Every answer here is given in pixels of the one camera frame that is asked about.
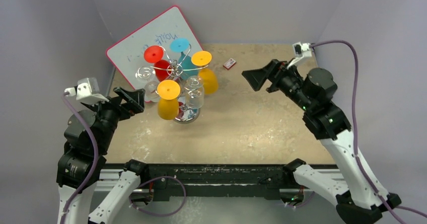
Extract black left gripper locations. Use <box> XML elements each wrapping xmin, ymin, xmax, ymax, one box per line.
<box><xmin>85</xmin><ymin>85</ymin><xmax>145</xmax><ymax>151</ymax></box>

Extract clear wine glass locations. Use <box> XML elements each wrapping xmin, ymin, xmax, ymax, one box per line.
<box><xmin>135</xmin><ymin>67</ymin><xmax>160</xmax><ymax>103</ymax></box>

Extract yellow wine glass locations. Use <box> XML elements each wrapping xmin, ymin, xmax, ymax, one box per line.
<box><xmin>157</xmin><ymin>80</ymin><xmax>181</xmax><ymax>120</ymax></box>
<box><xmin>191</xmin><ymin>50</ymin><xmax>219</xmax><ymax>95</ymax></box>

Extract red plastic wine glass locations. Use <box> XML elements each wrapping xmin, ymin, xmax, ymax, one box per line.
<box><xmin>144</xmin><ymin>45</ymin><xmax>173</xmax><ymax>82</ymax></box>

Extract clear glass tumbler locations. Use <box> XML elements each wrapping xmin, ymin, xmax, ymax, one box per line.
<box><xmin>184</xmin><ymin>76</ymin><xmax>204</xmax><ymax>109</ymax></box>

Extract teal plastic wine glass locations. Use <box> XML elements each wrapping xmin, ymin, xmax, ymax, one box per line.
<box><xmin>170</xmin><ymin>38</ymin><xmax>199</xmax><ymax>81</ymax></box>

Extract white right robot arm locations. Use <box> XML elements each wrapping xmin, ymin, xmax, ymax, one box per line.
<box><xmin>242</xmin><ymin>59</ymin><xmax>401</xmax><ymax>223</ymax></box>

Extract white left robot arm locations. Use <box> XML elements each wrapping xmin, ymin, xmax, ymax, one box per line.
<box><xmin>56</xmin><ymin>87</ymin><xmax>150</xmax><ymax>223</ymax></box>

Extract chrome wine glass rack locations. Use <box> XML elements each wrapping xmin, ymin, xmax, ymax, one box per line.
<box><xmin>163</xmin><ymin>48</ymin><xmax>201</xmax><ymax>124</ymax></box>

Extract small red white box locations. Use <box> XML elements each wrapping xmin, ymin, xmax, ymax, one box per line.
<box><xmin>223</xmin><ymin>58</ymin><xmax>236</xmax><ymax>70</ymax></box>

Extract red-framed whiteboard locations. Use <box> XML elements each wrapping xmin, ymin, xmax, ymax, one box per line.
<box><xmin>106</xmin><ymin>6</ymin><xmax>202</xmax><ymax>89</ymax></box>

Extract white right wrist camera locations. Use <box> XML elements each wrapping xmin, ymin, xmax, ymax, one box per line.
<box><xmin>286</xmin><ymin>42</ymin><xmax>314</xmax><ymax>69</ymax></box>

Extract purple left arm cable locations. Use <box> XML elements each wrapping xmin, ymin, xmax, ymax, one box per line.
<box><xmin>58</xmin><ymin>94</ymin><xmax>100</xmax><ymax>224</ymax></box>

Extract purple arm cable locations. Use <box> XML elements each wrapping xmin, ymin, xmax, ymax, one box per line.
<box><xmin>58</xmin><ymin>94</ymin><xmax>100</xmax><ymax>224</ymax></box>
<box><xmin>310</xmin><ymin>39</ymin><xmax>427</xmax><ymax>224</ymax></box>

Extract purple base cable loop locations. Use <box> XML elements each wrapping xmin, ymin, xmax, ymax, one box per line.
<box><xmin>128</xmin><ymin>176</ymin><xmax>186</xmax><ymax>217</ymax></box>

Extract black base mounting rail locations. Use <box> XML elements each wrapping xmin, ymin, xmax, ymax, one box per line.
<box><xmin>72</xmin><ymin>163</ymin><xmax>351</xmax><ymax>203</ymax></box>

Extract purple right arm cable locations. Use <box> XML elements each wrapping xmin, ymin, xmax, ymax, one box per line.
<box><xmin>310</xmin><ymin>39</ymin><xmax>427</xmax><ymax>224</ymax></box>

